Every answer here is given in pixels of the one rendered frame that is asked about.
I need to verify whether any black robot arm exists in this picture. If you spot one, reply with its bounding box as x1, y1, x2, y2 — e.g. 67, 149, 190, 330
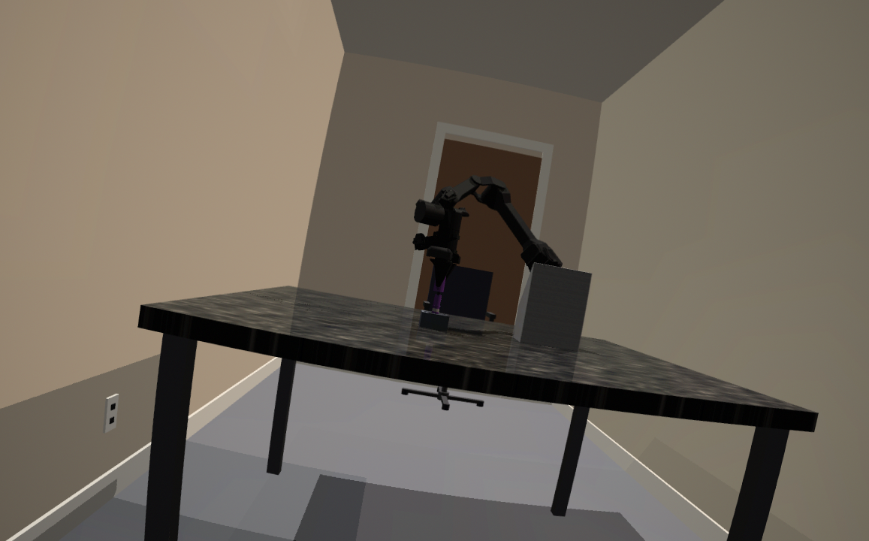
412, 174, 563, 272

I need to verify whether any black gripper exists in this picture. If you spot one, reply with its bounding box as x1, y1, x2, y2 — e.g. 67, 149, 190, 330
426, 228, 460, 287

